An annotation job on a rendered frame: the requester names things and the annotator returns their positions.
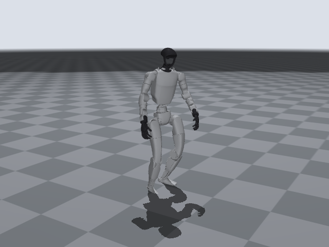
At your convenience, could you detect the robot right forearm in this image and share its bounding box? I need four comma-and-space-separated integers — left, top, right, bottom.
139, 93, 148, 121

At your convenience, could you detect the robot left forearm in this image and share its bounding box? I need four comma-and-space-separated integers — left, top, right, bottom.
186, 92, 198, 113

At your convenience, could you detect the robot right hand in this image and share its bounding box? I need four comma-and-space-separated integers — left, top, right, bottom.
140, 115, 152, 139

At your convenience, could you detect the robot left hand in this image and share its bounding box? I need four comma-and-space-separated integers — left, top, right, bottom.
192, 109, 199, 130

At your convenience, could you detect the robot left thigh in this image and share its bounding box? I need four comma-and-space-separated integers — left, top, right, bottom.
169, 114, 185, 160

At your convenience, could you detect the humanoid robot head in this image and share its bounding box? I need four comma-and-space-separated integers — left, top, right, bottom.
160, 48, 177, 72

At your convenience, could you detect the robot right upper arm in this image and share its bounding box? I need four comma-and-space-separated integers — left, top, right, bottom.
140, 71, 157, 102

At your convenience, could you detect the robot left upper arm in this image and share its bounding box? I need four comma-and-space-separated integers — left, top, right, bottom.
177, 72, 190, 100

